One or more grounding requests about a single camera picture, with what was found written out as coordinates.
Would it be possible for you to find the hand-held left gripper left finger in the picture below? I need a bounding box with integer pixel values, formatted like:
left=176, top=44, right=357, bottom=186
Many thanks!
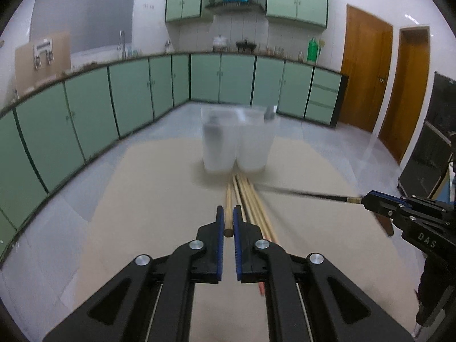
left=43, top=205, right=226, bottom=342

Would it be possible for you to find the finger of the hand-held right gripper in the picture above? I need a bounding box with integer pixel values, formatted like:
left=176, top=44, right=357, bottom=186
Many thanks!
left=368, top=190, right=407, bottom=206
left=361, top=197, right=404, bottom=219

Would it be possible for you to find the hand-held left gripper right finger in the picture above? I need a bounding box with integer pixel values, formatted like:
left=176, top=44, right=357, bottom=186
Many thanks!
left=233, top=205, right=416, bottom=342

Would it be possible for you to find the white utensil holder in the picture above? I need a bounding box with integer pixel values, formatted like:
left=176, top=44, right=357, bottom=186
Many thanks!
left=200, top=105, right=278, bottom=173

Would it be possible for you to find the black cabinet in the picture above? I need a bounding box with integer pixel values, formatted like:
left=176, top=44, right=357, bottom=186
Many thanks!
left=397, top=71, right=456, bottom=209

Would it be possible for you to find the plain wooden door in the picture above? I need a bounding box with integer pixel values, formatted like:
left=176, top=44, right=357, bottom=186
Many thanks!
left=378, top=25, right=431, bottom=164

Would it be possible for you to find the green drawer unit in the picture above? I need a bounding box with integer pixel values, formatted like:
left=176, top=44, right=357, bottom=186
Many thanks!
left=304, top=67, right=349, bottom=128

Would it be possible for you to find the green base cabinet under stove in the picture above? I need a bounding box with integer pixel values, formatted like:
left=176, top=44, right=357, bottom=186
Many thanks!
left=189, top=53, right=315, bottom=120

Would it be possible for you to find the green thermos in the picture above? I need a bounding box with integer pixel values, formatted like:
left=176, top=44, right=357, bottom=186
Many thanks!
left=307, top=36, right=319, bottom=63

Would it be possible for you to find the long green base cabinet run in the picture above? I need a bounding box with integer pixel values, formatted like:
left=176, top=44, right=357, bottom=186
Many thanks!
left=0, top=54, right=190, bottom=268

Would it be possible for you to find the cardboard board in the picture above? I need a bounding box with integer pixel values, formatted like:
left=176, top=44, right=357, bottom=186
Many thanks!
left=15, top=31, right=72, bottom=95

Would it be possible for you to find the grey window blind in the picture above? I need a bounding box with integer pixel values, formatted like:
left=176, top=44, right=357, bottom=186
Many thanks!
left=30, top=0, right=139, bottom=56

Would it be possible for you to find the wooden door with handle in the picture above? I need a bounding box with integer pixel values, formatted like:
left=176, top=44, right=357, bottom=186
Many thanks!
left=338, top=3, right=394, bottom=133

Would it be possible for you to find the white bracket with clamps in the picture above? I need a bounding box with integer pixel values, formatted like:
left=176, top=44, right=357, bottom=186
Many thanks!
left=33, top=38, right=55, bottom=70

